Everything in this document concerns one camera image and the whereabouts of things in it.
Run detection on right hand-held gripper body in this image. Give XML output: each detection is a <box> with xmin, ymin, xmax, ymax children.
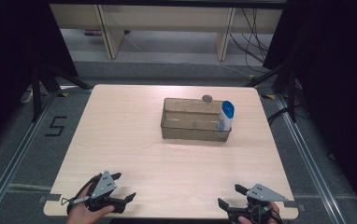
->
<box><xmin>227</xmin><ymin>183</ymin><xmax>291</xmax><ymax>224</ymax></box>

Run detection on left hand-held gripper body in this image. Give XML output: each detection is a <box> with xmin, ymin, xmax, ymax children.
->
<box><xmin>60</xmin><ymin>170</ymin><xmax>128</xmax><ymax>215</ymax></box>

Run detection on white bottle with blue cap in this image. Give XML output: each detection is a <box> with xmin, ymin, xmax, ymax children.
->
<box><xmin>217</xmin><ymin>100</ymin><xmax>236</xmax><ymax>133</ymax></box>

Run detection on clear brown plastic box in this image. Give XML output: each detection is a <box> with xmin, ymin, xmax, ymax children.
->
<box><xmin>160</xmin><ymin>97</ymin><xmax>233</xmax><ymax>143</ymax></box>

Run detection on person's left hand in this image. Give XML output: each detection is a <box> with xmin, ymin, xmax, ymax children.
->
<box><xmin>65</xmin><ymin>182</ymin><xmax>116</xmax><ymax>224</ymax></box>

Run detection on black metal stand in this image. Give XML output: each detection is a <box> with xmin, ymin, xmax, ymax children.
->
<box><xmin>244</xmin><ymin>60</ymin><xmax>299</xmax><ymax>123</ymax></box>
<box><xmin>31</xmin><ymin>63</ymin><xmax>93</xmax><ymax>123</ymax></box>

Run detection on black curtain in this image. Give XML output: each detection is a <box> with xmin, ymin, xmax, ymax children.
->
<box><xmin>0</xmin><ymin>0</ymin><xmax>79</xmax><ymax>155</ymax></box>
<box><xmin>262</xmin><ymin>0</ymin><xmax>357</xmax><ymax>223</ymax></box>

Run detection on light wooden shelf unit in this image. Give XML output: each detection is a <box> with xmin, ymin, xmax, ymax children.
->
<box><xmin>49</xmin><ymin>3</ymin><xmax>284</xmax><ymax>62</ymax></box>

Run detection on metal floor rail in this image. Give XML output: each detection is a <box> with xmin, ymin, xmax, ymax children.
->
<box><xmin>274</xmin><ymin>92</ymin><xmax>345</xmax><ymax>224</ymax></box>
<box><xmin>0</xmin><ymin>90</ymin><xmax>60</xmax><ymax>220</ymax></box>

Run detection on thin white cable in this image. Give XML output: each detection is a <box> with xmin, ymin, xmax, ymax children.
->
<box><xmin>212</xmin><ymin>63</ymin><xmax>253</xmax><ymax>78</ymax></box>

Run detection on bundle of black cables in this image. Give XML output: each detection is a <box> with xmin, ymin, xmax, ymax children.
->
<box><xmin>228</xmin><ymin>7</ymin><xmax>270</xmax><ymax>66</ymax></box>

